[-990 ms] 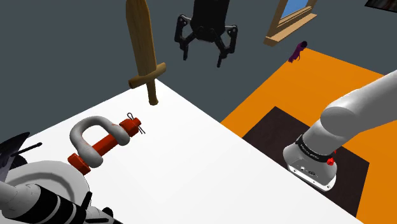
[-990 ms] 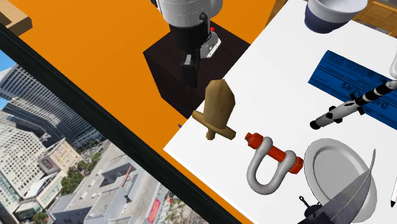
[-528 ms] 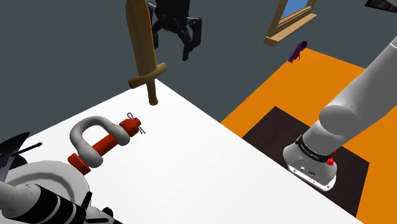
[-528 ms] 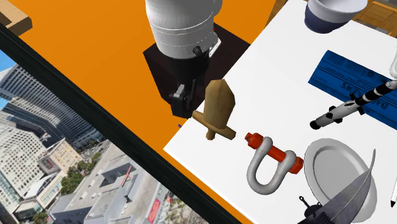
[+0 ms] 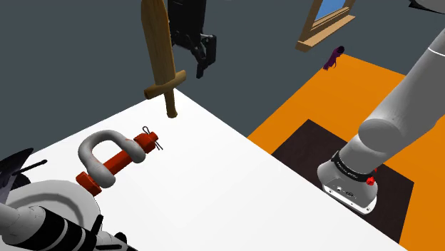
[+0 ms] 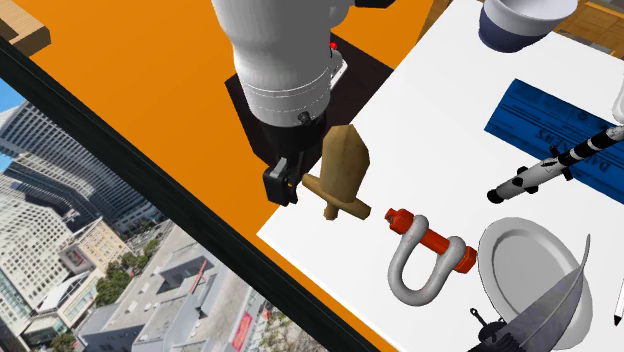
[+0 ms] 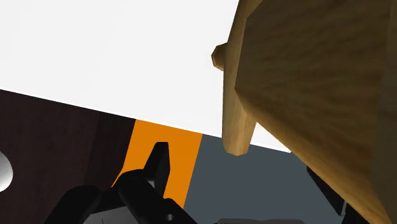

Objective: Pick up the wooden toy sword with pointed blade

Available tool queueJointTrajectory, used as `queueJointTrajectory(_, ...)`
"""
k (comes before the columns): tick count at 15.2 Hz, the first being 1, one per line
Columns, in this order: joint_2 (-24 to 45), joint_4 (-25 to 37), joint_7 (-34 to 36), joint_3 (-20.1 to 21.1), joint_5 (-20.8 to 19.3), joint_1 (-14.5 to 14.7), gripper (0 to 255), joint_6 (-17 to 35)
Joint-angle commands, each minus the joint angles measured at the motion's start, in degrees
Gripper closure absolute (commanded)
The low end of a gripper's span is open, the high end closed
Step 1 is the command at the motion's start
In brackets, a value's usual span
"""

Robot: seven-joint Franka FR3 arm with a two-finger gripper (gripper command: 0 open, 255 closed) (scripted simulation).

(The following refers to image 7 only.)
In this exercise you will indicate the light wooden bedside cabinet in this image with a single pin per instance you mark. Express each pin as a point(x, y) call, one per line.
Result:
point(310, 77)

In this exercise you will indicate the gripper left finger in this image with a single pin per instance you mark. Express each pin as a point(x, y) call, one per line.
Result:
point(141, 189)

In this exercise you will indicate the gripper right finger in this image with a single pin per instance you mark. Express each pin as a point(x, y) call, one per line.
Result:
point(328, 192)

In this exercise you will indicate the white rounded object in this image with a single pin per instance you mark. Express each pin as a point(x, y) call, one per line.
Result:
point(4, 172)

